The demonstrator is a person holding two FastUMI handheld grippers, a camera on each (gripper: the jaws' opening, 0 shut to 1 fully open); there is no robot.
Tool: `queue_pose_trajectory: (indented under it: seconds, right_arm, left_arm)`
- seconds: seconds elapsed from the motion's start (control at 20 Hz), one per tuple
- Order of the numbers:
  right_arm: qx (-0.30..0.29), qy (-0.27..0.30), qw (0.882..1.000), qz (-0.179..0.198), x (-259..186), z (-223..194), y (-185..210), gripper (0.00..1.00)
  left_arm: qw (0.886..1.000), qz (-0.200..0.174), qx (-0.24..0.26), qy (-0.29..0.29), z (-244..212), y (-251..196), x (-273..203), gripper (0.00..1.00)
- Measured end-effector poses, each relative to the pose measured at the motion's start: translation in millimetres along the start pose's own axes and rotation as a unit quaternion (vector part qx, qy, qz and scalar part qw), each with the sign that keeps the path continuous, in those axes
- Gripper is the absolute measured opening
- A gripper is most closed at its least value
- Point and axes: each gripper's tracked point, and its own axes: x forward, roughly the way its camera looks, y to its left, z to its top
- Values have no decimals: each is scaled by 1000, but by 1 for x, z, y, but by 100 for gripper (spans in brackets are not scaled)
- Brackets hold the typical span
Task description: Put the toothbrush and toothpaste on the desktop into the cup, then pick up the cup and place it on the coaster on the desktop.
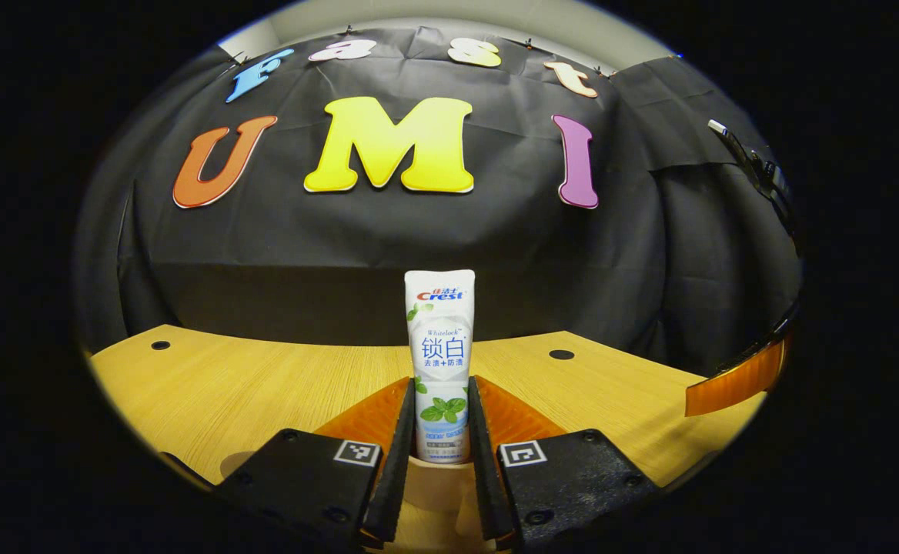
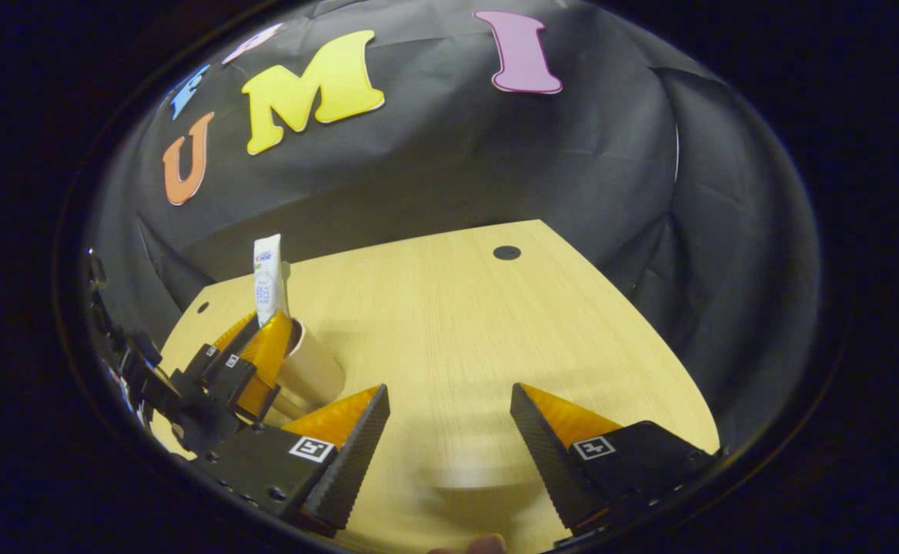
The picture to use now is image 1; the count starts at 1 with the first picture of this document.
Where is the black backdrop cloth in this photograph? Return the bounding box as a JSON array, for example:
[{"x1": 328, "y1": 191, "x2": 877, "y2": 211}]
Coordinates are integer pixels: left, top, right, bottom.
[{"x1": 76, "y1": 27, "x2": 804, "y2": 378}]

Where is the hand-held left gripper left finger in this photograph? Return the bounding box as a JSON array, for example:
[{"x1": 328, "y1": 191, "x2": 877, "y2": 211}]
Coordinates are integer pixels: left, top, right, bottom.
[{"x1": 215, "y1": 375, "x2": 417, "y2": 551}]

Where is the wooden desktop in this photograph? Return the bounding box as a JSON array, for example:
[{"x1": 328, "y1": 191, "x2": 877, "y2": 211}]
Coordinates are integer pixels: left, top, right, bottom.
[{"x1": 88, "y1": 323, "x2": 770, "y2": 554}]

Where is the beige cup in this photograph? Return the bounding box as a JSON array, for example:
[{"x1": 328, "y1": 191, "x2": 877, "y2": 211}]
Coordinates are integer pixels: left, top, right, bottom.
[{"x1": 396, "y1": 454, "x2": 496, "y2": 551}]

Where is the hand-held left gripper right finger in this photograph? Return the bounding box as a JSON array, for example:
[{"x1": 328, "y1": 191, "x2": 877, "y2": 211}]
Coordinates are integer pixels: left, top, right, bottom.
[{"x1": 467, "y1": 375, "x2": 662, "y2": 551}]

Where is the white toothpaste tube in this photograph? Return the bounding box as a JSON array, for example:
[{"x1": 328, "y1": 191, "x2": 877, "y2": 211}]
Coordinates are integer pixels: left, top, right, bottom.
[{"x1": 405, "y1": 269, "x2": 476, "y2": 465}]

